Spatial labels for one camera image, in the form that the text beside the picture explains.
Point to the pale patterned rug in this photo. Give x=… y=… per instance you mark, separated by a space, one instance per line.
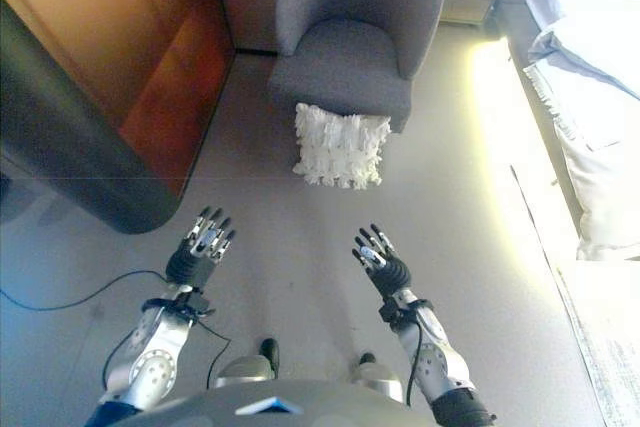
x=610 y=347

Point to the silver right robot leg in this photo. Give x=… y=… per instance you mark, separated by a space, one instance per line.
x=377 y=377

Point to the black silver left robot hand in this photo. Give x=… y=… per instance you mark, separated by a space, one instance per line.
x=187 y=267

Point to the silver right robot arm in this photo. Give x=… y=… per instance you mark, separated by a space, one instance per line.
x=440 y=357

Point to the grey robot torso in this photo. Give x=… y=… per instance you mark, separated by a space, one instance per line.
x=220 y=407

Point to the grey fabric armchair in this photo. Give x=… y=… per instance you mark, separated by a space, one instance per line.
x=345 y=52

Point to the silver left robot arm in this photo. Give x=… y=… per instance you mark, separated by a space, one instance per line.
x=155 y=352

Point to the bed with white sheet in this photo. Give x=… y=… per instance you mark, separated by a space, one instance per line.
x=550 y=2

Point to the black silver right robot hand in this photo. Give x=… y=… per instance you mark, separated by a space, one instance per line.
x=392 y=274

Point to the wooden coffee table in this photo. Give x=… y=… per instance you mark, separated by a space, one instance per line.
x=125 y=47

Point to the silver robot leg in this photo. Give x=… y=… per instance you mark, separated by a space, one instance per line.
x=377 y=377
x=247 y=367

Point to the white fringed cushion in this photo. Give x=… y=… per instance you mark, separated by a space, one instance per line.
x=340 y=149

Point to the silver left robot leg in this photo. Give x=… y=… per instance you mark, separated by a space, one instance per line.
x=247 y=367

